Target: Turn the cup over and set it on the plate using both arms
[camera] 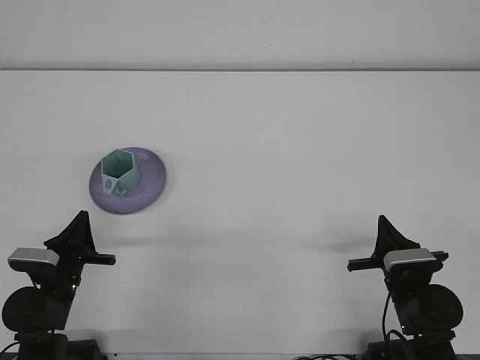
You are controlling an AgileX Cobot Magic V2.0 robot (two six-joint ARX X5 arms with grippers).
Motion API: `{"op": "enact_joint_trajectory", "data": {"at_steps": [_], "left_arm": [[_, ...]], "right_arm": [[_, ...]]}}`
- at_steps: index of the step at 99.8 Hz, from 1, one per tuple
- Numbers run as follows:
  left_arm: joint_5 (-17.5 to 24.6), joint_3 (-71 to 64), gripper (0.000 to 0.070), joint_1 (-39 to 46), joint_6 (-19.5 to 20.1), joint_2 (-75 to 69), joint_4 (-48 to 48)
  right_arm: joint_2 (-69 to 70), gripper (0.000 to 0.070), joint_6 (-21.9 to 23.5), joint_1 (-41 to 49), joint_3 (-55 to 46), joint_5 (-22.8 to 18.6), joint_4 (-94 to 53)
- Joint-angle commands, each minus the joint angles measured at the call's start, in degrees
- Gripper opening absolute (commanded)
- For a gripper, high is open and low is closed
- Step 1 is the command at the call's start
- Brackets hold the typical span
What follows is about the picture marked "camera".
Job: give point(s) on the pale blue hexagonal cup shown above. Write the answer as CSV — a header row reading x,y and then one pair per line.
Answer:
x,y
129,178

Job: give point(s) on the pale purple round plate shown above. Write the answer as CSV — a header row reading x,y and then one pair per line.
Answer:
x,y
150,187

